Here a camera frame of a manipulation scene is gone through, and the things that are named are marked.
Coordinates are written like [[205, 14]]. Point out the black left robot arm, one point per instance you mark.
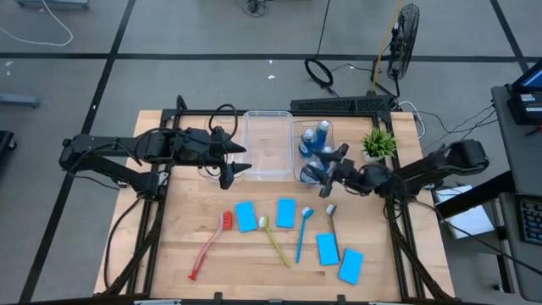
[[106, 146]]

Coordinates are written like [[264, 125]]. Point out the white paper sheet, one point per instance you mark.
[[470, 222]]

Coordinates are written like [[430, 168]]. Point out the black perforated box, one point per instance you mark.
[[339, 104]]

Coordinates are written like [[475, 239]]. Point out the blue dish soap bottle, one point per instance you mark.
[[321, 134], [327, 151], [306, 146], [309, 174]]

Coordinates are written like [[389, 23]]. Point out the blue dish brush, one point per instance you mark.
[[308, 214]]

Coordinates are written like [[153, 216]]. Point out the red dish brush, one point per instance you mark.
[[228, 220]]

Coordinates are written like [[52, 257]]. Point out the green plant in white pot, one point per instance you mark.
[[379, 144]]

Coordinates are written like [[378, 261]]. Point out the grey cart base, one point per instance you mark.
[[51, 3]]

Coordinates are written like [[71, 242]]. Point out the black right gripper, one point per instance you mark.
[[360, 178]]

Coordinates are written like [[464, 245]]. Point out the laptop with blue screen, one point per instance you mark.
[[529, 101]]

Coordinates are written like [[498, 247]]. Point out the black caster object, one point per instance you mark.
[[5, 146]]

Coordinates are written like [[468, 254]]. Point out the black keyboard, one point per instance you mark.
[[531, 220]]

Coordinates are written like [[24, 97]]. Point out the grey desk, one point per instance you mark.
[[521, 148]]

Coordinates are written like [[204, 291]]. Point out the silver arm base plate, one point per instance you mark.
[[163, 175]]

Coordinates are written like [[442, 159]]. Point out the shallow clear plastic bin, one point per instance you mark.
[[220, 140], [296, 127]]

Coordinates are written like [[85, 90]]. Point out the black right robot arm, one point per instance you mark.
[[444, 163]]

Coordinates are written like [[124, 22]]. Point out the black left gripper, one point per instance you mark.
[[199, 146]]

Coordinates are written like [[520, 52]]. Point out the tall clear plastic bin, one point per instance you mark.
[[267, 144]]

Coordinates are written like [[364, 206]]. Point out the blue sponge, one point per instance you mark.
[[351, 266], [246, 217], [286, 213], [327, 250]]

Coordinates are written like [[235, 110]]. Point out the black desk bar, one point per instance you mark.
[[474, 195]]

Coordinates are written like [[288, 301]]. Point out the grey metal bar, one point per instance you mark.
[[19, 101]]

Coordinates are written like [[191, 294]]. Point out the grey dish brush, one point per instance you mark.
[[331, 209]]

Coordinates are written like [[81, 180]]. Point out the black floor fan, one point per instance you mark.
[[404, 42]]

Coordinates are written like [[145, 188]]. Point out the green dish brush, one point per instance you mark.
[[265, 224]]

